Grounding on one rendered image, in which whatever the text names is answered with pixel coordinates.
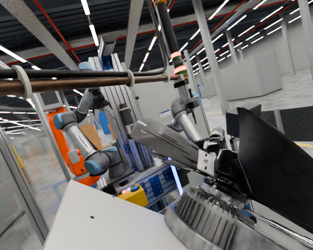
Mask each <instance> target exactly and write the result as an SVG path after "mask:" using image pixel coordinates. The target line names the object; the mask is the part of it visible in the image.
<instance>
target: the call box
mask: <svg viewBox="0 0 313 250"><path fill-rule="evenodd" d="M136 185H137V186H138V187H139V188H138V189H137V190H135V191H132V190H131V188H132V187H130V190H129V191H127V190H126V192H125V193H123V192H122V194H121V195H119V194H118V196H117V197H118V198H120V199H123V200H126V201H128V202H131V203H133V204H136V205H139V206H141V207H144V206H146V205H148V203H149V202H148V200H147V197H146V194H145V192H144V190H143V188H142V187H141V186H140V185H139V184H136Z"/></svg>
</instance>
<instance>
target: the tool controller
mask: <svg viewBox="0 0 313 250"><path fill-rule="evenodd" d="M239 107H242V108H246V109H248V110H250V111H251V112H253V113H255V114H256V115H258V116H259V117H261V104H257V103H245V104H243V105H241V106H239ZM226 124H227V134H228V135H231V136H234V137H238V138H239V120H238V113H237V108H234V109H232V110H230V111H227V112H226Z"/></svg>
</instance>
